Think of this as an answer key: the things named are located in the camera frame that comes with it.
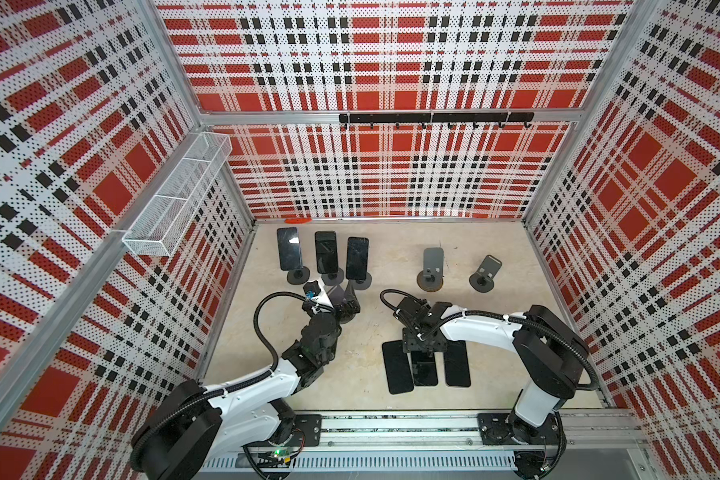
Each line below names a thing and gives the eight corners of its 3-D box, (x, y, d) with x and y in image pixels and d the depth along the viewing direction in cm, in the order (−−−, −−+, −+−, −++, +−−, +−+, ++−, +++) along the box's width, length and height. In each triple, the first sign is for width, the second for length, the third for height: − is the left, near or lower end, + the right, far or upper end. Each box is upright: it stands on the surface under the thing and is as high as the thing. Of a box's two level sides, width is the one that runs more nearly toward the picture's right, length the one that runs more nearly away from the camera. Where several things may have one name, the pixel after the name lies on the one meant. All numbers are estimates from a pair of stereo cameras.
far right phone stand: (469, 285, 104) (477, 267, 95) (479, 272, 107) (487, 254, 99) (487, 296, 101) (496, 278, 93) (496, 282, 105) (506, 264, 96)
